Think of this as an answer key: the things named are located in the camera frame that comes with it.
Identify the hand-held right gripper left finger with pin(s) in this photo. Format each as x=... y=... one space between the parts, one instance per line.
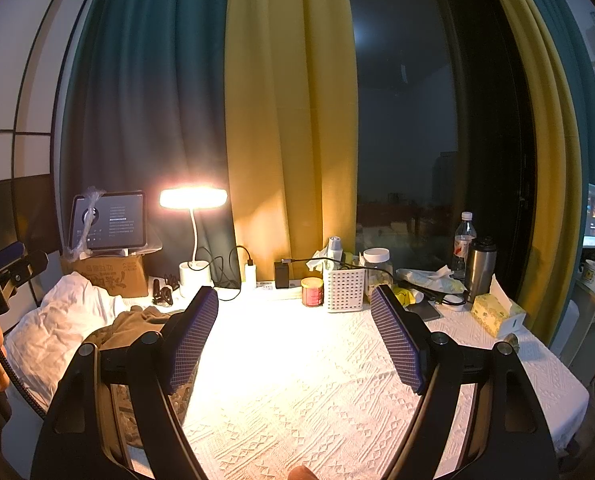
x=192 y=340

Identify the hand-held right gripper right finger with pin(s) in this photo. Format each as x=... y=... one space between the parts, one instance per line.
x=397 y=340

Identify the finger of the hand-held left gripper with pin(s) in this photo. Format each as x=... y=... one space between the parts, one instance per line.
x=27 y=266
x=6 y=255

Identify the dark olive sweatshirt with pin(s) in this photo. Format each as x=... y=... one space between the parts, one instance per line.
x=132 y=322

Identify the person's right hand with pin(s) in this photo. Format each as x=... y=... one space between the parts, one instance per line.
x=302 y=474

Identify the dark flat pad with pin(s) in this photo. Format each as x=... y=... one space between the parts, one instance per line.
x=425 y=311

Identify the yellow snack packet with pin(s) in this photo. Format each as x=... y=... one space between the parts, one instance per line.
x=406 y=296

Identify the white desk lamp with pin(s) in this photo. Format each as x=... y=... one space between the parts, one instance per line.
x=195 y=275

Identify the white cloth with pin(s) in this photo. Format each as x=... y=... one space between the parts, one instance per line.
x=52 y=330

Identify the round black-rimmed dish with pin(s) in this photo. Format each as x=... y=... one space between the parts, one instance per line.
x=454 y=300

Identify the crumpled plastic bag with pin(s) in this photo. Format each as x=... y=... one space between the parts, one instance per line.
x=427 y=277

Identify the white perforated basket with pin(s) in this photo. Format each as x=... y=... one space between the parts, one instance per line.
x=345 y=290

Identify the clear jar white lid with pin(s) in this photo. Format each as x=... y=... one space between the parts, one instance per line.
x=377 y=270

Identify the cardboard box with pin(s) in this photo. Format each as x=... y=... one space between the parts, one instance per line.
x=107 y=272

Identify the white charger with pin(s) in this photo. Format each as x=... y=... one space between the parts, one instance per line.
x=250 y=275

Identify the white power strip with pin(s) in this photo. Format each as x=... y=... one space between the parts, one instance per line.
x=277 y=294

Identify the red candle jar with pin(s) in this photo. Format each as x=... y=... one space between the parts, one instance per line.
x=312 y=292

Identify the yellow tissue box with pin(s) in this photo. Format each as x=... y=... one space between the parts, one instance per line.
x=492 y=315

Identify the grey tablet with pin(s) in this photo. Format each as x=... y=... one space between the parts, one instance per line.
x=117 y=220

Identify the white textured tablecloth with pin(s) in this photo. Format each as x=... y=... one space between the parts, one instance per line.
x=302 y=385

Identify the crumpled white tissue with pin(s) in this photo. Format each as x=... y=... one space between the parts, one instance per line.
x=322 y=262

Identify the steel thermos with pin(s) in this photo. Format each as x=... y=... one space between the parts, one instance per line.
x=480 y=270

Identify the black charger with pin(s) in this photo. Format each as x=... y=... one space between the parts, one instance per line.
x=281 y=275

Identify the white spray bottle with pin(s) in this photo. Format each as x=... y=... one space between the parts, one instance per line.
x=335 y=247

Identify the plastic water bottle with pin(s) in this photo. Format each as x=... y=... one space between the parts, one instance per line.
x=465 y=250

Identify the white panelled door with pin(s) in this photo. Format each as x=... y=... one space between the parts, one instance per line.
x=27 y=85

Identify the white side desk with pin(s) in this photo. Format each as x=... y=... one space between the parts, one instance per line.
x=585 y=310

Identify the dark glass window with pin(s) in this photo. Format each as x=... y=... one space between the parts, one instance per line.
x=402 y=135

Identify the white printed mug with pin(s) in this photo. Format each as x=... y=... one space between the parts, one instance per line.
x=592 y=274

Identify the teal curtain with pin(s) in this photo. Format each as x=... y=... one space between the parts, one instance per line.
x=152 y=85
x=572 y=45

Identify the yellow curtain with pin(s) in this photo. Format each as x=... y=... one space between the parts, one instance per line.
x=552 y=135
x=287 y=110

